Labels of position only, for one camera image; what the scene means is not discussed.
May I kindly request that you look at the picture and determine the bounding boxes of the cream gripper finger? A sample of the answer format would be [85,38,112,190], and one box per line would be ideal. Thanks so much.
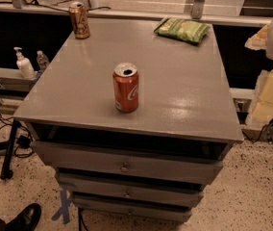
[244,25,268,50]
[247,70,273,125]

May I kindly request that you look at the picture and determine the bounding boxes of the red coke can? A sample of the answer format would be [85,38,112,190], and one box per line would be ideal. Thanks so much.
[112,63,139,113]

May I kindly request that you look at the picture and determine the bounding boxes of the green jalapeno chip bag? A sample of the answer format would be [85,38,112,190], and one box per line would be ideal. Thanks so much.
[154,18,210,43]

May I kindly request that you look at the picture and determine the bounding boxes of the gold tall drink can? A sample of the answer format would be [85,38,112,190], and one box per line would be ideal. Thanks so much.
[68,1,90,39]

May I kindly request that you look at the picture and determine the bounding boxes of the grey drawer cabinet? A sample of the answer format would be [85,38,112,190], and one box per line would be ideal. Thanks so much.
[12,17,244,223]

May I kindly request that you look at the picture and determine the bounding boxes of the middle grey drawer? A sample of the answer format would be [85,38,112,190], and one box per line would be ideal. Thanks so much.
[56,173,204,207]

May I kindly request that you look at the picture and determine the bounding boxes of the grey drawer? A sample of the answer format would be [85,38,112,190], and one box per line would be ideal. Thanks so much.
[72,195,191,222]
[56,173,204,207]
[33,141,223,185]

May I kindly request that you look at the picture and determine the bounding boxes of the bottom grey drawer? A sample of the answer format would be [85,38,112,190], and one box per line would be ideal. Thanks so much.
[72,195,191,222]

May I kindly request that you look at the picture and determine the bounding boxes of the small clear plastic bottle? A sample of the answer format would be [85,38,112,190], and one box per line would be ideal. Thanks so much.
[37,50,50,71]

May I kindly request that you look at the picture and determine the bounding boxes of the top grey drawer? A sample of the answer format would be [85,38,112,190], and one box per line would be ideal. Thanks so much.
[33,141,223,185]

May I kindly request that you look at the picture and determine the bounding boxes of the white pump dispenser bottle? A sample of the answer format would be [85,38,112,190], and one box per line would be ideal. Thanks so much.
[13,47,35,79]

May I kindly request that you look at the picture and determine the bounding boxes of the blue tape cross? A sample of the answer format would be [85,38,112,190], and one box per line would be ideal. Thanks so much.
[51,188,78,225]

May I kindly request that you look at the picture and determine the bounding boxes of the black metal stand leg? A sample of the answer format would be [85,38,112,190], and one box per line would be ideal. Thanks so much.
[0,120,20,180]

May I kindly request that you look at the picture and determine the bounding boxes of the black leather shoe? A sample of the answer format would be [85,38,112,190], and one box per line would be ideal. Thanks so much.
[5,203,41,231]

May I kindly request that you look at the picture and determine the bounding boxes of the black floor cables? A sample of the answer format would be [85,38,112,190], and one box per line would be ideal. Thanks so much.
[0,80,35,159]

